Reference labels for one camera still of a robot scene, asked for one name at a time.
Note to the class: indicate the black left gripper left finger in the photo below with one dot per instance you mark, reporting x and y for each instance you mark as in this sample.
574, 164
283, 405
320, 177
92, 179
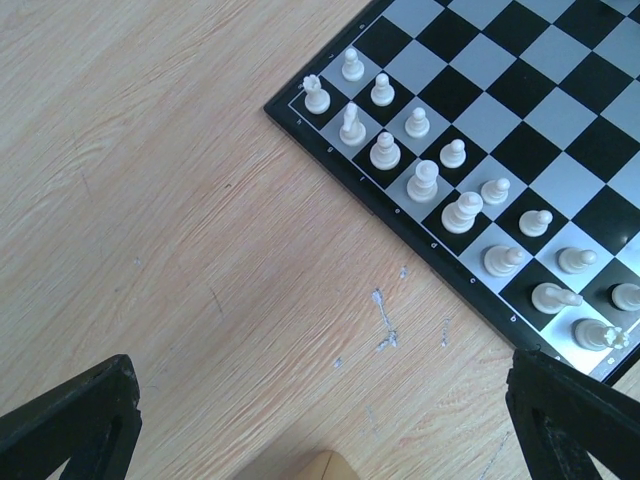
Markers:
88, 426

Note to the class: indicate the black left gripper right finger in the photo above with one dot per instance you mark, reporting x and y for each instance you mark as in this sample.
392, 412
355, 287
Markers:
563, 419

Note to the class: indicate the white knight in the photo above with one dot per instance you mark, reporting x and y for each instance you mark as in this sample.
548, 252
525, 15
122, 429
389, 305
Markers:
550, 298
353, 131

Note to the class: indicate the white pawn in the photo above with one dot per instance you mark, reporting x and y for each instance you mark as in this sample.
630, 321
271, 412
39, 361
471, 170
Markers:
534, 223
352, 68
417, 124
495, 192
453, 155
574, 260
382, 93
626, 297

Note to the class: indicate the white bishop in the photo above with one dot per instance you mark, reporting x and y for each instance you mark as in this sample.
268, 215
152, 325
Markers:
503, 261
385, 154

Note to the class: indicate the white king on board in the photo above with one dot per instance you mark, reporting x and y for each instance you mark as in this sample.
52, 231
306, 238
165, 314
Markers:
459, 216

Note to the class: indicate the white queen on board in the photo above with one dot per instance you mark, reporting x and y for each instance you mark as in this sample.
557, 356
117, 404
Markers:
422, 186

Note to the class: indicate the black white chess board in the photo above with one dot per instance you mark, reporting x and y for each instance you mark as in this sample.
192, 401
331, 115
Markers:
544, 93

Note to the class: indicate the white bishop on board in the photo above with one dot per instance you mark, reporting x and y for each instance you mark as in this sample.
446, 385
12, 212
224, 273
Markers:
385, 154

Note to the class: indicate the white knight on board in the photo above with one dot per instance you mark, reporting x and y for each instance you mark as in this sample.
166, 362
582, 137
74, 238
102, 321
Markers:
353, 131

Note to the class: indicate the white rook on board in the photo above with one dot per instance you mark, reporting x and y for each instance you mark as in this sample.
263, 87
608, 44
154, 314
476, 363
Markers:
317, 100

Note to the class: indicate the white rook lower corner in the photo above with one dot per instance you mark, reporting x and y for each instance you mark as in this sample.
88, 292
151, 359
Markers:
594, 335

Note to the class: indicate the tan object bottom edge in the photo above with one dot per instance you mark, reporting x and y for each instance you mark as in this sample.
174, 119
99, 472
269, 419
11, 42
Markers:
327, 464

